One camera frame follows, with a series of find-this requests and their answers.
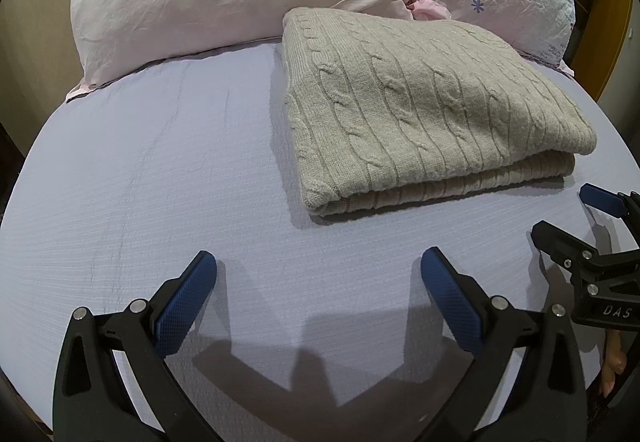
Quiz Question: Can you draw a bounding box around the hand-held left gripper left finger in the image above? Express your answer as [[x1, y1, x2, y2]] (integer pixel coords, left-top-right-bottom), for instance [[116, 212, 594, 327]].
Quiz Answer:
[[52, 249, 221, 442]]

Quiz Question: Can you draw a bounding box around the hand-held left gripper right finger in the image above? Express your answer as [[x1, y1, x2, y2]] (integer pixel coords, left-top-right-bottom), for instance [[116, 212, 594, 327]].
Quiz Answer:
[[420, 246, 589, 442]]

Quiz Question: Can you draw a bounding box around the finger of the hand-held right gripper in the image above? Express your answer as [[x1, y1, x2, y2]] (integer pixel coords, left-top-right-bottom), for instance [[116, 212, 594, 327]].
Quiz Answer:
[[579, 183, 640, 224], [531, 220, 601, 274]]

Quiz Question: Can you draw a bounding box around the beige cable knit sweater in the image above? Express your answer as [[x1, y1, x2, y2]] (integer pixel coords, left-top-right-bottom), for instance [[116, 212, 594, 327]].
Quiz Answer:
[[281, 7, 599, 226]]

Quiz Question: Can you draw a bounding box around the person's right hand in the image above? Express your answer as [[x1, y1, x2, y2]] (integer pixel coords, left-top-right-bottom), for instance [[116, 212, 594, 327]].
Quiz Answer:
[[599, 329, 629, 399]]

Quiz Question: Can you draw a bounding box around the lavender bed sheet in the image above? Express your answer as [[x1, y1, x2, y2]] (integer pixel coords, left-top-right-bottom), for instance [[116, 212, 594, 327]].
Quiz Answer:
[[0, 39, 640, 442]]

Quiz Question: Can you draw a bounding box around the wooden bed frame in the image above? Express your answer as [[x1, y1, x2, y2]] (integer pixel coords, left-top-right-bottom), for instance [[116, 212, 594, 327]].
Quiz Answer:
[[574, 0, 637, 102]]

